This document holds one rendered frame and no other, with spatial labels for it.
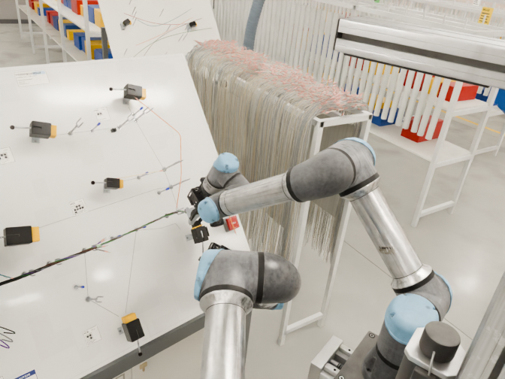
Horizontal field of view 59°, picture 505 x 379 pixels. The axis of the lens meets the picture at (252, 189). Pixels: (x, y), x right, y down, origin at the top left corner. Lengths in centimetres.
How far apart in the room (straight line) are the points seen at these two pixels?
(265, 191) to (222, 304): 36
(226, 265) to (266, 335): 196
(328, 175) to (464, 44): 54
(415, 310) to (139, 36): 395
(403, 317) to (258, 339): 184
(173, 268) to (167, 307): 14
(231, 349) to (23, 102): 110
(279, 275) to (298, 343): 194
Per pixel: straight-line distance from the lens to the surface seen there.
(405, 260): 122
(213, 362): 89
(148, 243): 167
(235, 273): 97
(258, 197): 119
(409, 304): 116
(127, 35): 461
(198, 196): 158
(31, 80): 169
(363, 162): 117
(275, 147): 231
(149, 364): 182
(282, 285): 100
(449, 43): 63
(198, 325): 178
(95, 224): 161
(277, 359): 280
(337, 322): 310
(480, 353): 68
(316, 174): 108
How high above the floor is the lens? 210
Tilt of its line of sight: 28 degrees down
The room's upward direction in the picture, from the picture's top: 6 degrees clockwise
